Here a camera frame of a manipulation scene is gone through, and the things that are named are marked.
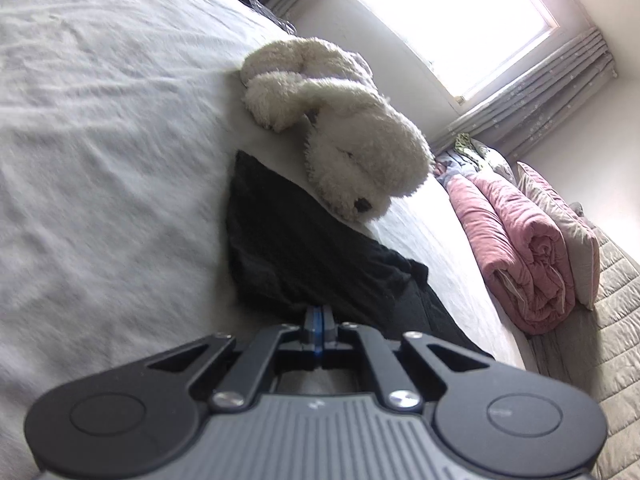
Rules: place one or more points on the window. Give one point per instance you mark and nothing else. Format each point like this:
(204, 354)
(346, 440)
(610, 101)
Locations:
(450, 20)

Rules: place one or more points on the folded pink quilt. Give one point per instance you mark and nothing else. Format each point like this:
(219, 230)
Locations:
(520, 250)

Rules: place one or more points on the grey quilted headboard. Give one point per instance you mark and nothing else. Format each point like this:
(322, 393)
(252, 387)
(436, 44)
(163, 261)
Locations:
(610, 340)

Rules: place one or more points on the floral cloth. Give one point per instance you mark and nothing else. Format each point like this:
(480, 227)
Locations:
(462, 146)

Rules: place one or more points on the black bag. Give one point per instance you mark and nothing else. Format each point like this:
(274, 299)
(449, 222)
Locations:
(260, 2)

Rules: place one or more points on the white plush dog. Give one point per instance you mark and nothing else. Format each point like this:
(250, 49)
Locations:
(350, 125)

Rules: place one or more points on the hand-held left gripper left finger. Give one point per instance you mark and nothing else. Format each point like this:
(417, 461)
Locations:
(312, 324)

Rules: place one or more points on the pink pillow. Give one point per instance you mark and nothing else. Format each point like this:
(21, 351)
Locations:
(565, 230)

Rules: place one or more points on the black garment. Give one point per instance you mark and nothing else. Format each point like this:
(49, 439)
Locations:
(300, 260)

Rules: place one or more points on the bed with grey sheet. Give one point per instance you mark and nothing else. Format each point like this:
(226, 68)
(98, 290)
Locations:
(100, 160)

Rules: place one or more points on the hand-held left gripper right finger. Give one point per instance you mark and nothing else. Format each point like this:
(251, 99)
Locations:
(327, 324)

